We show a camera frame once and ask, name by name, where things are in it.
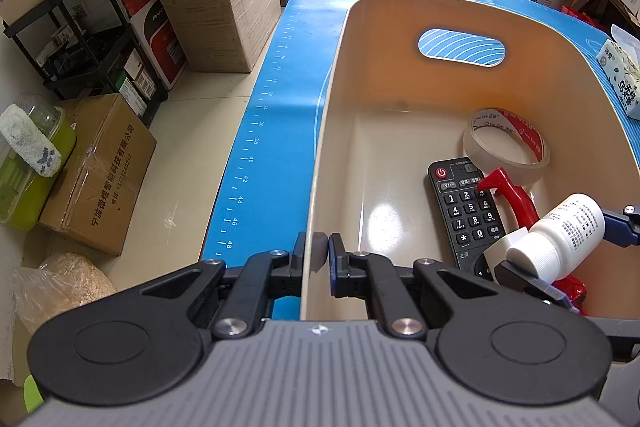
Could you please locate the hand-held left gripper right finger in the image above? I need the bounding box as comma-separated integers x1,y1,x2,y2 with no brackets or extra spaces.
327,233,516,339

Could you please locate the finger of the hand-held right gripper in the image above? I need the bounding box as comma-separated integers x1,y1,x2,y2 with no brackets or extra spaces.
492,259,583,315
602,204,640,249

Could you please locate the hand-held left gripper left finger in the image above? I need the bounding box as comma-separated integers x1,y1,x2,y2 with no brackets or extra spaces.
117,232,307,342

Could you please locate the white medicine bottle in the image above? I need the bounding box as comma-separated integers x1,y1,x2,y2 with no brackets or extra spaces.
504,193,606,283

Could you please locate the red handled tool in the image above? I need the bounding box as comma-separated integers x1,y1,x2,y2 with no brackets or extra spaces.
475,167,588,313

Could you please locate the black remote control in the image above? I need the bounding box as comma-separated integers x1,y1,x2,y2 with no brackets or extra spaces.
426,157,508,278

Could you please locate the beige plastic basket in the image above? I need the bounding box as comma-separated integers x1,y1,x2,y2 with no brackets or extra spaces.
300,0,640,323

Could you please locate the clear tape roll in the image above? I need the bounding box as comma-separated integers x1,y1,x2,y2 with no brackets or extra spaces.
462,107,551,186

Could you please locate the tissue box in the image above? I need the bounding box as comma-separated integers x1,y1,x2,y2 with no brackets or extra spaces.
596,26,640,122

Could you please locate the blue silicone mat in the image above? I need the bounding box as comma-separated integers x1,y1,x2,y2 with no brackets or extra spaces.
200,0,640,320

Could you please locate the taped cardboard box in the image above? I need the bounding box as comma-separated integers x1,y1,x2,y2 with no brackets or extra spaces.
39,93,157,256

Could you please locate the plastic bag of grain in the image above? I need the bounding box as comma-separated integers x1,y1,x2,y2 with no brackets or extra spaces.
12,252,117,343

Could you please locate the wrapped brown cardboard box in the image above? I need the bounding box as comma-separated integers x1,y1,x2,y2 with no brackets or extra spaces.
160,0,282,74

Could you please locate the red white appliance box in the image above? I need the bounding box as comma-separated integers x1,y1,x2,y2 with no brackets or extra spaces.
107,0,188,90

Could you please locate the green container with lid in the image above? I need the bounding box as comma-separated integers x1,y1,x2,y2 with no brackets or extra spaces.
0,96,77,231

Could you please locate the white mop pad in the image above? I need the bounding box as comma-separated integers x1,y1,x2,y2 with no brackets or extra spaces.
0,104,62,178

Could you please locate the black metal rack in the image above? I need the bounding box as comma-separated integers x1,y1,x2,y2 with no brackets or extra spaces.
2,0,168,128

